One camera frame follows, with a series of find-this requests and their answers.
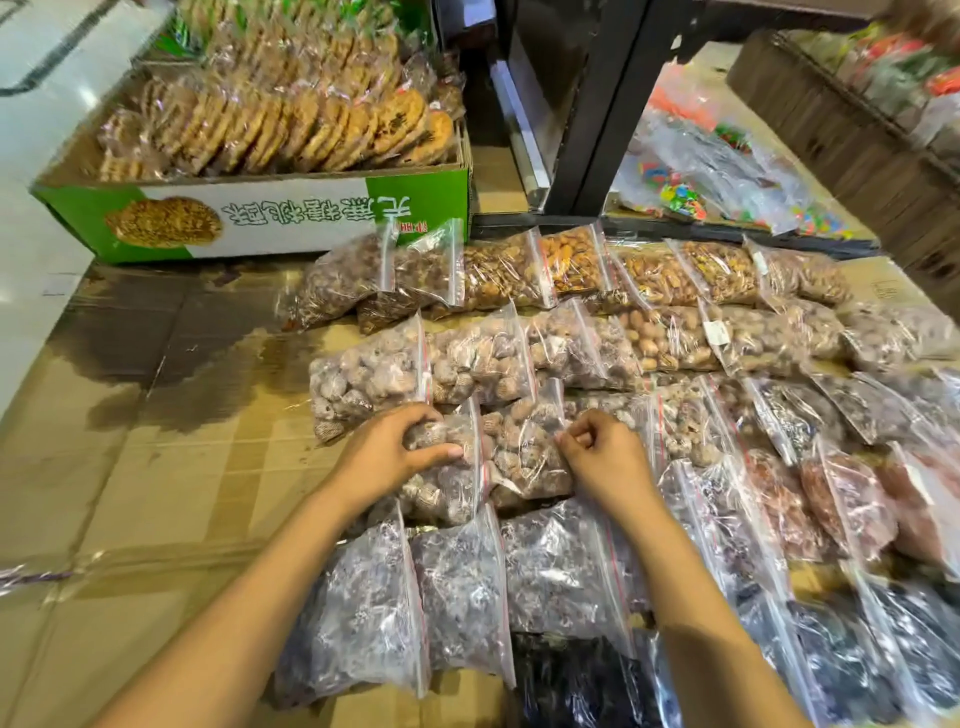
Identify person's left hand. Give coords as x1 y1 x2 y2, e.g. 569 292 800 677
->
330 402 466 513

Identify person's right hand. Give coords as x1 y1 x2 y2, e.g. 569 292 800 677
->
553 408 666 526

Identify narrow clear walnut zip bag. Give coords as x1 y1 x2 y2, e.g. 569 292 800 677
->
396 396 486 528

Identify wide clear walnut zip bag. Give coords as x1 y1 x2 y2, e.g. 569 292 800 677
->
480 377 580 513

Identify person's right forearm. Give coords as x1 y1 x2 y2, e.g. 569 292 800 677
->
611 496 815 728

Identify person's left forearm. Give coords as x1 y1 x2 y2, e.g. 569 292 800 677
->
93 474 376 728

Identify rows of clear nut bags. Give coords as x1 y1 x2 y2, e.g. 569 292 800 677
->
272 219 960 728

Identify brown taped cardboard sheet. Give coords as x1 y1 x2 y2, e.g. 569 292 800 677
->
0 253 960 728

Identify green and white cardboard box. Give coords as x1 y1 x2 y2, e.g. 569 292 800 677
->
31 60 474 266

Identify clear bags of colourful candy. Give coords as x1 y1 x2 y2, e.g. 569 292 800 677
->
609 63 865 243

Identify pile of wrapped round cookies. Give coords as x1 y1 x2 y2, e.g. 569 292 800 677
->
96 0 468 186

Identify brown wicker basket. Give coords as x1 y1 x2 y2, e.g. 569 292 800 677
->
725 28 960 320

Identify heap of colourful snack packets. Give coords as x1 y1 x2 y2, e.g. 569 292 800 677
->
783 11 960 162

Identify silver metal rail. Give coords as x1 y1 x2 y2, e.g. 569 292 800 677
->
489 58 554 213

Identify black metal shelf frame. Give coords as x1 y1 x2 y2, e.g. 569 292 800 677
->
433 0 895 260

